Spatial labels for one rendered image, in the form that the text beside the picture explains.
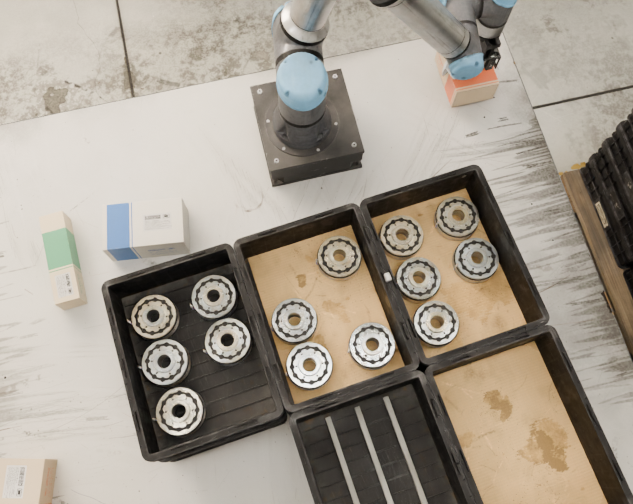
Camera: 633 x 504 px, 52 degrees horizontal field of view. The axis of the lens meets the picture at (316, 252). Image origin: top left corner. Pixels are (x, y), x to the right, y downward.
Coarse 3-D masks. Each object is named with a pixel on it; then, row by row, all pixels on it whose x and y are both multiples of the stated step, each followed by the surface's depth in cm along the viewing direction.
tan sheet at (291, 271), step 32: (256, 256) 155; (288, 256) 155; (288, 288) 152; (320, 288) 152; (352, 288) 152; (320, 320) 150; (352, 320) 150; (384, 320) 150; (288, 352) 148; (288, 384) 145
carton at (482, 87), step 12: (444, 60) 177; (492, 72) 175; (444, 84) 181; (456, 84) 174; (468, 84) 174; (480, 84) 174; (492, 84) 174; (456, 96) 175; (468, 96) 177; (480, 96) 178; (492, 96) 180
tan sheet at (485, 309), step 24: (456, 192) 160; (384, 216) 158; (432, 216) 158; (456, 216) 158; (432, 240) 156; (456, 288) 152; (480, 288) 152; (504, 288) 152; (408, 312) 150; (456, 312) 150; (480, 312) 150; (504, 312) 150; (456, 336) 149; (480, 336) 149
